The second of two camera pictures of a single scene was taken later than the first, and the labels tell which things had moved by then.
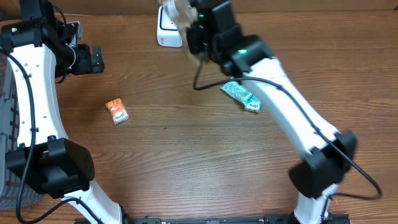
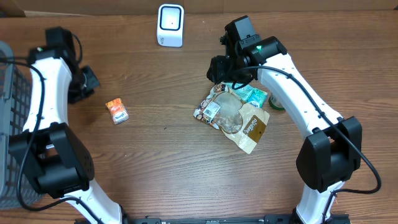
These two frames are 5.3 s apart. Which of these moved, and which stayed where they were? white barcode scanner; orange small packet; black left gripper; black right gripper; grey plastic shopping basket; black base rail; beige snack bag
Moved: black left gripper; black right gripper; beige snack bag
Stayed: black base rail; white barcode scanner; orange small packet; grey plastic shopping basket
